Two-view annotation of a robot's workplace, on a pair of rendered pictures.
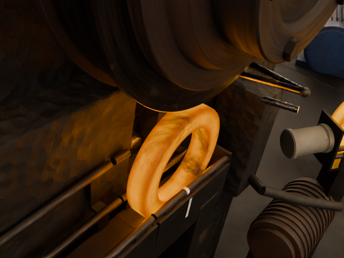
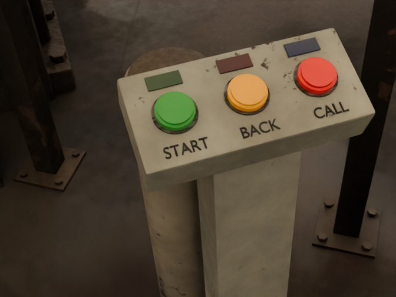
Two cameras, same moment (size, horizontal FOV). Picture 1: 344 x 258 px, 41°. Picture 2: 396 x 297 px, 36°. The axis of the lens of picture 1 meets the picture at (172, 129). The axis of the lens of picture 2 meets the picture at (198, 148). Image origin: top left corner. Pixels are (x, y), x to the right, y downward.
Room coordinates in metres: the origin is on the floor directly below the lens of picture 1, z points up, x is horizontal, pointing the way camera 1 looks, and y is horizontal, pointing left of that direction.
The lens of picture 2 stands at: (0.35, -1.28, 1.01)
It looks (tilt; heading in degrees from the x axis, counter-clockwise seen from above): 46 degrees down; 44
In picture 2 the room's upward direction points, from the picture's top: 4 degrees counter-clockwise
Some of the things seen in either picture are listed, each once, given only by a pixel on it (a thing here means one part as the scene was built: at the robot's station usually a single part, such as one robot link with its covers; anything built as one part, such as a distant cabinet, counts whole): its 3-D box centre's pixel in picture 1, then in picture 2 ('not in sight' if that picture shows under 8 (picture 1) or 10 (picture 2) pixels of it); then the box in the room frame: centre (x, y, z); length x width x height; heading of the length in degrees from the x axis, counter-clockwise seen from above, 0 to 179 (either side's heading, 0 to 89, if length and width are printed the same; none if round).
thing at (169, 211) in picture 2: not in sight; (184, 204); (0.77, -0.84, 0.26); 0.12 x 0.12 x 0.52
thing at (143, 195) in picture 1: (175, 160); not in sight; (0.53, -0.01, 0.75); 0.18 x 0.03 x 0.18; 150
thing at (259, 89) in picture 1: (237, 132); not in sight; (0.73, -0.13, 0.68); 0.11 x 0.08 x 0.24; 59
